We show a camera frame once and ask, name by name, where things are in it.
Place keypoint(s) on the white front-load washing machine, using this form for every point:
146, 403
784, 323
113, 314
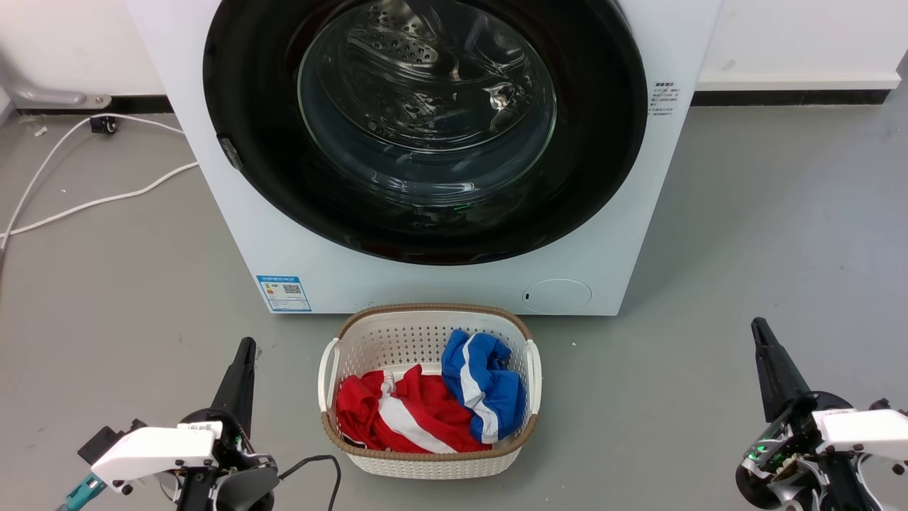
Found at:
440, 287

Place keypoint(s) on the round white filter cover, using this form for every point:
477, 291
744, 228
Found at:
557, 296

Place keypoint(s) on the blue energy label sticker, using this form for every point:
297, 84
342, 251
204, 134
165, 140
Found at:
284, 294

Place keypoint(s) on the red and white garment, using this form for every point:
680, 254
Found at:
425, 419

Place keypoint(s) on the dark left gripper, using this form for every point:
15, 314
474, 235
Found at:
245, 482

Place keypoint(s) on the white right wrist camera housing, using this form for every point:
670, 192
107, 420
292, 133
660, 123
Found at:
862, 429

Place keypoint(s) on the white plastic laundry basket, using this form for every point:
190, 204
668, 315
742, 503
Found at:
397, 333

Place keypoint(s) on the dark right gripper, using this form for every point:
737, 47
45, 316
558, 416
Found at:
780, 447

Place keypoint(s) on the small black plug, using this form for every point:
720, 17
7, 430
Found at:
104, 125

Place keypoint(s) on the blue and white garment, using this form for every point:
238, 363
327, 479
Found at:
489, 397

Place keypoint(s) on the small printed text sticker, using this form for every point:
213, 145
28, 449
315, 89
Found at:
665, 98

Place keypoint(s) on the grey pipe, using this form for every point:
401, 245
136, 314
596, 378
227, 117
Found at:
50, 96

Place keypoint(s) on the black round glass washer door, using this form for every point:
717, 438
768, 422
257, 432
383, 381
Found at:
241, 106

